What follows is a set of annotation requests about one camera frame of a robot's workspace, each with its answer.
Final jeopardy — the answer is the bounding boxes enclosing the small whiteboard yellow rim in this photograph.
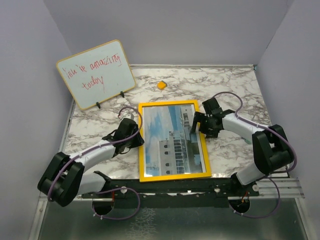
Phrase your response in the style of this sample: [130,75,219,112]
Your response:
[56,39,136,110]

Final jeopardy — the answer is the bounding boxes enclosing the teal green cube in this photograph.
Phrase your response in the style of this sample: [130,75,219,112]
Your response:
[244,139,252,144]

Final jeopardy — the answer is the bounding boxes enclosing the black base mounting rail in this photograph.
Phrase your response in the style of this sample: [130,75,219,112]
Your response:
[81,178,259,209]

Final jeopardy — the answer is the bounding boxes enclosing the photo of white building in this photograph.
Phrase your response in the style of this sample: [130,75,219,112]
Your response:
[141,103,207,178]

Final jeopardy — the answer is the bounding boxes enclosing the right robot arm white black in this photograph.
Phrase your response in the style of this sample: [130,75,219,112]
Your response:
[190,97,297,196]

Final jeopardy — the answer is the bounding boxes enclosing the yellow grey eraser block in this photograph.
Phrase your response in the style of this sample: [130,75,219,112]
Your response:
[157,80,168,90]

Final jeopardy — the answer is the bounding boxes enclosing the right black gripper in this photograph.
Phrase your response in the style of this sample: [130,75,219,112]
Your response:
[190,111,219,138]

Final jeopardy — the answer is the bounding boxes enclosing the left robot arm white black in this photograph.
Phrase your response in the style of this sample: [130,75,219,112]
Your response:
[37,118,144,207]

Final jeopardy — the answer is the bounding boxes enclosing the yellow picture frame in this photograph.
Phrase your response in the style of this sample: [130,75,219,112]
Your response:
[138,99,213,184]

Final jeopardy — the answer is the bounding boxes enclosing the aluminium extrusion rail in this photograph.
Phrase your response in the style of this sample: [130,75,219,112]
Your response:
[257,178,305,199]

